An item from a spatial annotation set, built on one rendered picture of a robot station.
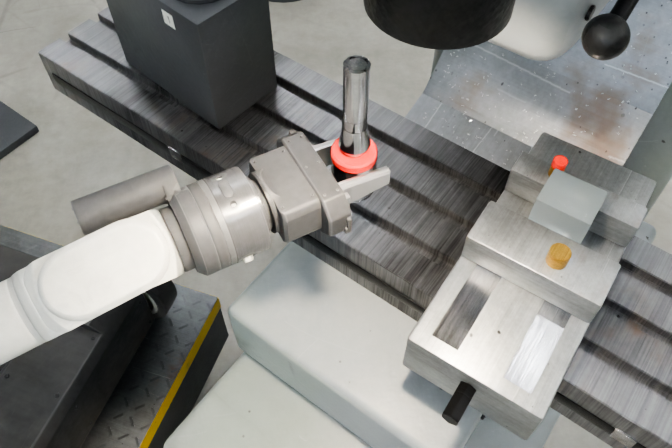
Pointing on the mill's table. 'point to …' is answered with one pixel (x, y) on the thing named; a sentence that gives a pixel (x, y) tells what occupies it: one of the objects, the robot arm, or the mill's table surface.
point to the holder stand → (191, 24)
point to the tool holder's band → (353, 159)
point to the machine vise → (521, 300)
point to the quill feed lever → (612, 33)
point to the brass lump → (558, 256)
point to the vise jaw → (528, 253)
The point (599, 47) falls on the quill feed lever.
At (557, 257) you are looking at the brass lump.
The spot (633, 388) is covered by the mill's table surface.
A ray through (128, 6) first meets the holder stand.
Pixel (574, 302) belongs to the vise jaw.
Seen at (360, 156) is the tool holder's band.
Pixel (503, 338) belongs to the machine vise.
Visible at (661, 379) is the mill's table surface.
